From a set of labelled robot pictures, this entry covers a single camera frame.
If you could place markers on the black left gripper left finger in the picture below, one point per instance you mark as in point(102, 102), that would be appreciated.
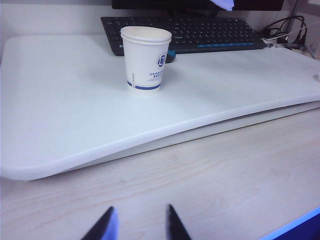
point(105, 225)

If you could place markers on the black computer keyboard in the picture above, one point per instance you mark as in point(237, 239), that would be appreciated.
point(205, 32)

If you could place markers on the white paper cup blue logo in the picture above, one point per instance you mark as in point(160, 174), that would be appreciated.
point(145, 62)

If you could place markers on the white feather shuttlecock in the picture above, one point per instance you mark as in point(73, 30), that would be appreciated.
point(225, 3)

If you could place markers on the white desk riser board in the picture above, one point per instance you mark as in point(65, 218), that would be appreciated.
point(75, 100)

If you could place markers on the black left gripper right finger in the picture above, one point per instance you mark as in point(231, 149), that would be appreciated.
point(175, 225)

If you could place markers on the black computer monitor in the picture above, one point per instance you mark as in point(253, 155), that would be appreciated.
point(150, 3)

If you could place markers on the blue and black mouse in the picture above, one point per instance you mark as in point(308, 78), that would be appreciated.
point(171, 56)

